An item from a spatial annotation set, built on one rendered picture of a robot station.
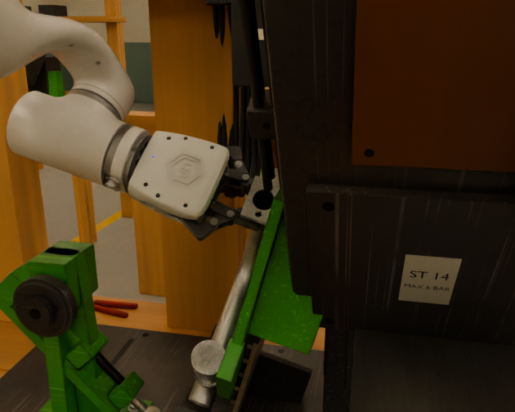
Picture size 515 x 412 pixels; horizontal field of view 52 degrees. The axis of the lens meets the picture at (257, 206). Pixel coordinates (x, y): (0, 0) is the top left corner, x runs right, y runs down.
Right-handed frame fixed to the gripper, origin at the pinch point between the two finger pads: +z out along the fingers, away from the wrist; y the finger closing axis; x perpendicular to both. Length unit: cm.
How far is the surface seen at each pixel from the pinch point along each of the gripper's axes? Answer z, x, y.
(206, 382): 1.7, 5.4, -20.9
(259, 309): 4.5, -4.3, -12.8
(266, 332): 6.1, -2.8, -14.5
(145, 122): -27.7, 27.9, 20.2
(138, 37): -423, 833, 621
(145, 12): -420, 796, 657
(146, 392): -7.3, 27.1, -23.8
